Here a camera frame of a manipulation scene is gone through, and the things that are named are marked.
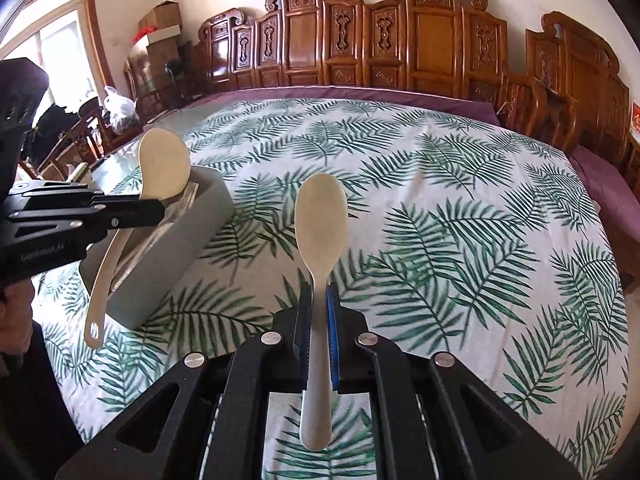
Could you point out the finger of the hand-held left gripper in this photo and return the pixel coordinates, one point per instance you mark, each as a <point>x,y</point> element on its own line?
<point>55,194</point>
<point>130,215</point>

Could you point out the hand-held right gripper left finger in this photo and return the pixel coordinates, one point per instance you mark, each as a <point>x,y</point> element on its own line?
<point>301,350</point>

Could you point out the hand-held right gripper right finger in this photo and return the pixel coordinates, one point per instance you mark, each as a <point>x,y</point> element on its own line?
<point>333,350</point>

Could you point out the cream plastic rice spoon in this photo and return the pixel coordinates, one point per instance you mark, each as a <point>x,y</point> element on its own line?
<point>162,165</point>
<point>320,225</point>

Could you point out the metal tray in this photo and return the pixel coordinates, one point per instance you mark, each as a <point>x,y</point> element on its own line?
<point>170,280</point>

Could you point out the person's left hand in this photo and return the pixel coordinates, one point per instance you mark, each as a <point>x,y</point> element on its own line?
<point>15,325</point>

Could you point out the black cloth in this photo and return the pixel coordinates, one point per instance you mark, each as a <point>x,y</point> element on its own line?
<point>55,130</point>

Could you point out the wooden dining chair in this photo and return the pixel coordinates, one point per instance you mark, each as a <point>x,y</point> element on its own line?
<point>95,130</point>

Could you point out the white plastic bag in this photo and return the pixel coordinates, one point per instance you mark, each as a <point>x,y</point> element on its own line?
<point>121,110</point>

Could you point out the wooden chair by boxes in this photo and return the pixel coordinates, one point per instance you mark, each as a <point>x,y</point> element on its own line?
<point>150,90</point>

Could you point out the black fan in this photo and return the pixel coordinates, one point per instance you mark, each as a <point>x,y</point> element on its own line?
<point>175,75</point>

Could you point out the wooden framed window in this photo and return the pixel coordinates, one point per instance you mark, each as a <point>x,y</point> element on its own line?
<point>55,45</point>

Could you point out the person's dark clothing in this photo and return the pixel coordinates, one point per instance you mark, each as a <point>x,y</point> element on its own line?
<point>30,410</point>

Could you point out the large brown cardboard box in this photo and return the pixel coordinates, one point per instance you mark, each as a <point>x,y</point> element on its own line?
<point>162,57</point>

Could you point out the white and red box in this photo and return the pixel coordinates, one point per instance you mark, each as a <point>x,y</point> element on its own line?
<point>157,35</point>

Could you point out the green leaf print tablecloth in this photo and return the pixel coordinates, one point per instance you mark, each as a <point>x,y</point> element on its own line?
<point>450,210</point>

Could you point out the carved wooden chair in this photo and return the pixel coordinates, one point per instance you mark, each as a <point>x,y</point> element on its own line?
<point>435,35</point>
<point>305,35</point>
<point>575,85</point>
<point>227,50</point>

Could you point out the open brown cardboard box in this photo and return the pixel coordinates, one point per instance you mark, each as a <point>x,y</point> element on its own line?
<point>162,15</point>

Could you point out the purple table cover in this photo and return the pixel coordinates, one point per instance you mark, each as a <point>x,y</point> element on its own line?
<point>605,195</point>

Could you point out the red gift box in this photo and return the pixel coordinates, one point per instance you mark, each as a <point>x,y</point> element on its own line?
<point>635,117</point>

